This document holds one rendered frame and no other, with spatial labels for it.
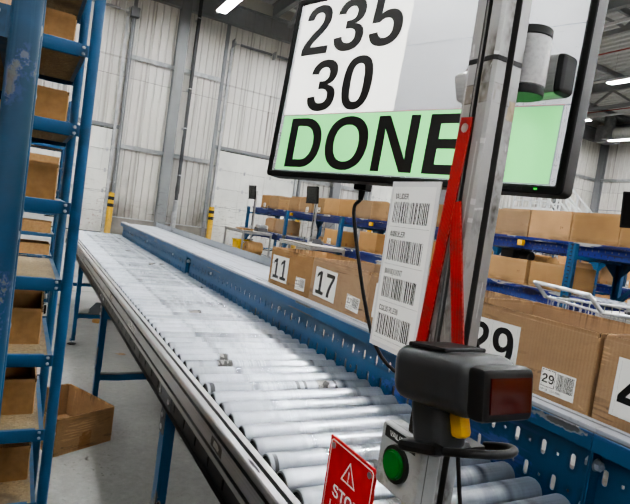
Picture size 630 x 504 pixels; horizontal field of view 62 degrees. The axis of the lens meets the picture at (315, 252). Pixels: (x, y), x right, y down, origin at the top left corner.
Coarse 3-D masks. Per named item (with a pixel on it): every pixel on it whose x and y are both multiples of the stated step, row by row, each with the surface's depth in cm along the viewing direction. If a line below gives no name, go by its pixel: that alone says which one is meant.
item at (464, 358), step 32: (416, 352) 48; (448, 352) 46; (480, 352) 47; (416, 384) 47; (448, 384) 44; (480, 384) 41; (512, 384) 42; (416, 416) 49; (448, 416) 47; (480, 416) 41; (512, 416) 42; (416, 448) 48
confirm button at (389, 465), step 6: (390, 450) 54; (384, 456) 55; (390, 456) 54; (396, 456) 53; (384, 462) 55; (390, 462) 54; (396, 462) 53; (402, 462) 53; (384, 468) 54; (390, 468) 54; (396, 468) 53; (402, 468) 53; (390, 474) 54; (396, 474) 53
